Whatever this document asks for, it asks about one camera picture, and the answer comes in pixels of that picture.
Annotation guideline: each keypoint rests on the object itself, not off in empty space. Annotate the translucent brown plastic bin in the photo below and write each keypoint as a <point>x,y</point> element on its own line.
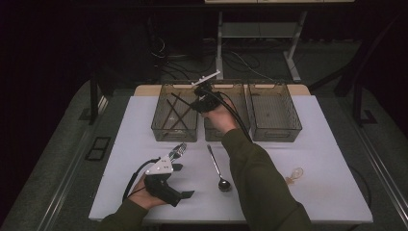
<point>176,128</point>
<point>272,112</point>
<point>239,96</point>

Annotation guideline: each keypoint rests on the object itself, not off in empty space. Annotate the metal fork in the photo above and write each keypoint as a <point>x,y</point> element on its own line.
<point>179,150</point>

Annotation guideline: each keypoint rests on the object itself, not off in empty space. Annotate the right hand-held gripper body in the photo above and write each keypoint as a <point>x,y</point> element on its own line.
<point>210,101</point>

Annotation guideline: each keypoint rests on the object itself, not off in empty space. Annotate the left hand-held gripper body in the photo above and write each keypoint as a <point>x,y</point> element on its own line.
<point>160,187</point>

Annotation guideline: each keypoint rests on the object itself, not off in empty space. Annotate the person's right hand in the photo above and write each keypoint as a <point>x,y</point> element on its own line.
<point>221,118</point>

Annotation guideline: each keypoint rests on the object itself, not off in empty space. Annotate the person's left hand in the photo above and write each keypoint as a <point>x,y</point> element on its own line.
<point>144,195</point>

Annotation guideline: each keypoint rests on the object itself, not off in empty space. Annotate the black metal stand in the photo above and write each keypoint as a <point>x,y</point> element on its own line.
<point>357,96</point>
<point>94,96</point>

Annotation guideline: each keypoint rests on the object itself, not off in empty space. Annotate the metal floor rail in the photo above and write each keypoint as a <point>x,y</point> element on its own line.
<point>385,179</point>
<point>69,173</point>

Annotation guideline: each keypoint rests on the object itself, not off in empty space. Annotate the small wooden spoon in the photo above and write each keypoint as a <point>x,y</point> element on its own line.
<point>296,173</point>

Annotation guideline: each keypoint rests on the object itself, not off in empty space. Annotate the black rectangular floor frame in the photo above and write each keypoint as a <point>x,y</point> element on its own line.
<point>88,154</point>

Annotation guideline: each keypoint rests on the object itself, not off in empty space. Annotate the white desk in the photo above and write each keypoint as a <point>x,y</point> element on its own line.
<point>219,48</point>

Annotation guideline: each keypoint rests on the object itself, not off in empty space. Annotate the metal spoon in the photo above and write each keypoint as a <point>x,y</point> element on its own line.
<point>224,185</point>

